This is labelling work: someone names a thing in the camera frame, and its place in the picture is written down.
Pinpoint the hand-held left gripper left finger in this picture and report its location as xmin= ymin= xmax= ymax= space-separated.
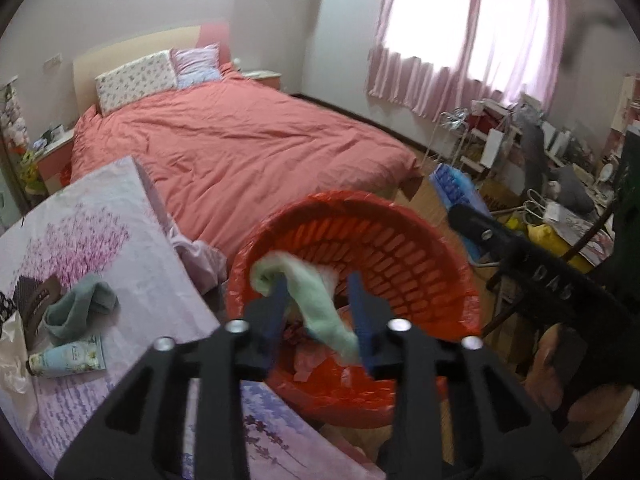
xmin=54 ymin=272 xmax=293 ymax=480

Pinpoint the grey cushion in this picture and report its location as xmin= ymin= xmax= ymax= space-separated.
xmin=550 ymin=165 xmax=596 ymax=213

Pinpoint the pink curtain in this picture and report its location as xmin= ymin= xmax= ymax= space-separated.
xmin=367 ymin=0 xmax=571 ymax=121

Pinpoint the dark brown packet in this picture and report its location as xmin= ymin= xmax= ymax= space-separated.
xmin=14 ymin=274 xmax=63 ymax=353

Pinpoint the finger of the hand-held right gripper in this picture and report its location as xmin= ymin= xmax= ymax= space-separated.
xmin=446 ymin=203 xmax=536 ymax=271

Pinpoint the bed with salmon duvet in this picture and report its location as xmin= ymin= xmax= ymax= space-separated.
xmin=60 ymin=62 xmax=423 ymax=261

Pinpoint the white shelf cart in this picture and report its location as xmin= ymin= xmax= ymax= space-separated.
xmin=460 ymin=102 xmax=521 ymax=181

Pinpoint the black white patterned cloth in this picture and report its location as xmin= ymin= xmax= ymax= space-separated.
xmin=0 ymin=291 xmax=17 ymax=328

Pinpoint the orange plastic basket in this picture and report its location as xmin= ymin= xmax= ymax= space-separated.
xmin=226 ymin=190 xmax=483 ymax=431

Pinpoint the floral cloth covered table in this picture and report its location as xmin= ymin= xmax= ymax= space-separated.
xmin=0 ymin=155 xmax=386 ymax=480

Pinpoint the person's right hand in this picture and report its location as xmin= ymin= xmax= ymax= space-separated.
xmin=525 ymin=322 xmax=633 ymax=448

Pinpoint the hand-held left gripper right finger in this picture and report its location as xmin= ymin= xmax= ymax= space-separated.
xmin=347 ymin=272 xmax=583 ymax=480

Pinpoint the cream pink bed headboard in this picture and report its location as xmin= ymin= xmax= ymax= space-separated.
xmin=72 ymin=25 xmax=232 ymax=111

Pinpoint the white wire rack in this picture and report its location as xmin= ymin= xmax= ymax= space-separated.
xmin=422 ymin=107 xmax=476 ymax=181

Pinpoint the grey chair back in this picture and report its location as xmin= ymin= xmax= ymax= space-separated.
xmin=520 ymin=121 xmax=548 ymax=206

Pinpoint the teal sock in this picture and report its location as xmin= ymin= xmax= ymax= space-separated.
xmin=42 ymin=272 xmax=119 ymax=346

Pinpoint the pink striped pillow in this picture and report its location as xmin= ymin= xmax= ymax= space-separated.
xmin=170 ymin=44 xmax=223 ymax=88

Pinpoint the plush toy column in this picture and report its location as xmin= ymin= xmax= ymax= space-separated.
xmin=0 ymin=85 xmax=28 ymax=161

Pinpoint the white floral pillow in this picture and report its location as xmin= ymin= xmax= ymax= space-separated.
xmin=95 ymin=50 xmax=178 ymax=115

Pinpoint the cluttered desk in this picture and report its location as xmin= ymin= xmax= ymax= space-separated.
xmin=545 ymin=120 xmax=626 ymax=211

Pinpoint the blue wrapped bottle pack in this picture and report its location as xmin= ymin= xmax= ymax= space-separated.
xmin=430 ymin=162 xmax=493 ymax=213

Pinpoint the yellow green plush toy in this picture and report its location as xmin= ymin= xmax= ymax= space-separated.
xmin=17 ymin=152 xmax=41 ymax=186

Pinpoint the light blue cream tube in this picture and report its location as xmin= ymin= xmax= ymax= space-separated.
xmin=27 ymin=335 xmax=107 ymax=378

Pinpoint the pink white nightstand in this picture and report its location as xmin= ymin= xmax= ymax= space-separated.
xmin=32 ymin=127 xmax=76 ymax=196
xmin=242 ymin=70 xmax=283 ymax=92

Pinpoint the light green cloth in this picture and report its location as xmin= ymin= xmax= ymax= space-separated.
xmin=249 ymin=252 xmax=361 ymax=363

